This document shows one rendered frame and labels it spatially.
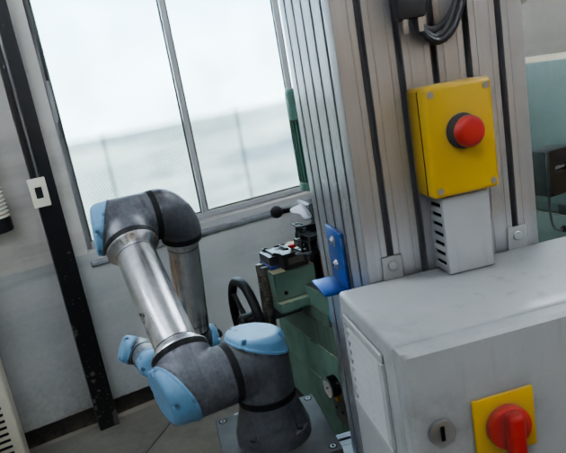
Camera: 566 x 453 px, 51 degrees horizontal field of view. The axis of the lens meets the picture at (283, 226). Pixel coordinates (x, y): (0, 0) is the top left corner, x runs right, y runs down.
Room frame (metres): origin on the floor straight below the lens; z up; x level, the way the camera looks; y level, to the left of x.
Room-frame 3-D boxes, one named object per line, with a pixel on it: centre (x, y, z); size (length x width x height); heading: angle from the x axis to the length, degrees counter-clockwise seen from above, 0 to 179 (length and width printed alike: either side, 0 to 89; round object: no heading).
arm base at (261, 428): (1.08, 0.09, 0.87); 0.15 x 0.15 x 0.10
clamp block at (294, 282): (1.75, 0.02, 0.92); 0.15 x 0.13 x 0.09; 21
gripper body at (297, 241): (1.51, -0.08, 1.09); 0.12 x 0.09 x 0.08; 21
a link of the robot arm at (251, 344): (1.08, 0.10, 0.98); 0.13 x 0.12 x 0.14; 115
